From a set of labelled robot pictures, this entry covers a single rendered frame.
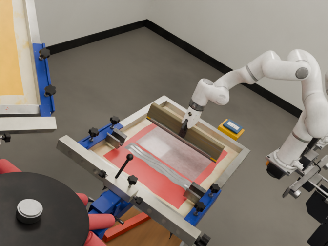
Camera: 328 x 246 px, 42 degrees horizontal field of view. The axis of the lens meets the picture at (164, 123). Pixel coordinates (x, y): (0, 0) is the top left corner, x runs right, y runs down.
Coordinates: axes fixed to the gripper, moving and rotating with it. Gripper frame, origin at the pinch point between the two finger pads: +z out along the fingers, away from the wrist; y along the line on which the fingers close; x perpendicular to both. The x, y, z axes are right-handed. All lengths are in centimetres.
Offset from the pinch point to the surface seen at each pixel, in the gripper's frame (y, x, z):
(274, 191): 172, -57, 111
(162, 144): 0.6, 7.5, 14.0
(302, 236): 137, -93, 111
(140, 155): -16.7, 9.8, 13.6
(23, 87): -51, 55, -9
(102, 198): -61, 2, 5
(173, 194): -25.9, -14.3, 14.1
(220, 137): 34.0, -11.2, 12.0
